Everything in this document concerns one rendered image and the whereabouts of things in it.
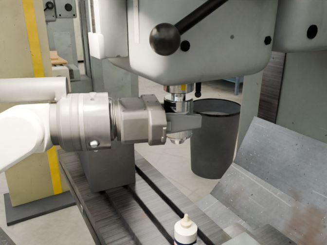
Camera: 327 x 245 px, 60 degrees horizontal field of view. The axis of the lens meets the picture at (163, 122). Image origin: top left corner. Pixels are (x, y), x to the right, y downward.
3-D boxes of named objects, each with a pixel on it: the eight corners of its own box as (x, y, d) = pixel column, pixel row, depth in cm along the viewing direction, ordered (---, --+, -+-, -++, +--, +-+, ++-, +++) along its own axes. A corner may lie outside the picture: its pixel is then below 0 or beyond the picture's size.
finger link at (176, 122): (199, 130, 45) (161, 132, 44) (200, 111, 44) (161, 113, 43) (203, 133, 44) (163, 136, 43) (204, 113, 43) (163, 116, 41)
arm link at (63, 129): (83, 159, 40) (-5, 166, 38) (87, 138, 50) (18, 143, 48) (76, 78, 37) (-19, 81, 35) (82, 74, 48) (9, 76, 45)
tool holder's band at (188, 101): (197, 106, 44) (197, 100, 43) (167, 108, 43) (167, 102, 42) (188, 98, 48) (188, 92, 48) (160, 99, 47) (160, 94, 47)
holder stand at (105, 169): (91, 194, 73) (83, 121, 65) (78, 156, 91) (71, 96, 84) (136, 183, 77) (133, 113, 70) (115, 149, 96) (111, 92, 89)
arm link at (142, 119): (168, 101, 38) (75, 106, 36) (166, 164, 42) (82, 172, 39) (152, 80, 50) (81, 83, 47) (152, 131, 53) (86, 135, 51)
